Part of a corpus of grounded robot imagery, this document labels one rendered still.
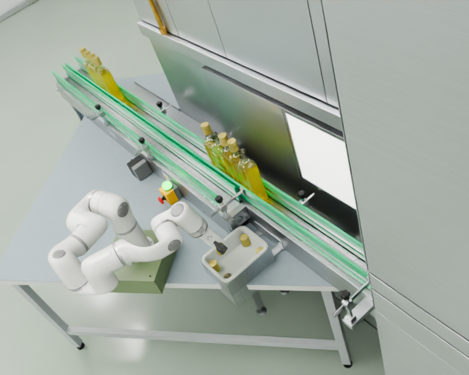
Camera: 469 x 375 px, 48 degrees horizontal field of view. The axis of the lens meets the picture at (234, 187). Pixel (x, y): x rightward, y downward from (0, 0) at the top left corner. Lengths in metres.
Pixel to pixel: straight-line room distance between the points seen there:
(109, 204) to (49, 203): 0.90
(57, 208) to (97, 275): 1.05
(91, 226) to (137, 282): 0.32
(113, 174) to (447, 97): 2.24
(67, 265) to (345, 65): 1.28
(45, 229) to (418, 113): 2.20
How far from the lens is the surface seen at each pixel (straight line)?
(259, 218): 2.07
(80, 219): 1.97
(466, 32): 0.63
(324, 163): 1.79
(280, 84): 1.75
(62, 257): 1.83
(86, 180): 2.83
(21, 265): 2.63
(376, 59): 0.74
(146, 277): 2.10
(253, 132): 2.07
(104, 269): 1.76
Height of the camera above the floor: 2.38
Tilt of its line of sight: 43 degrees down
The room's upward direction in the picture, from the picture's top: 22 degrees counter-clockwise
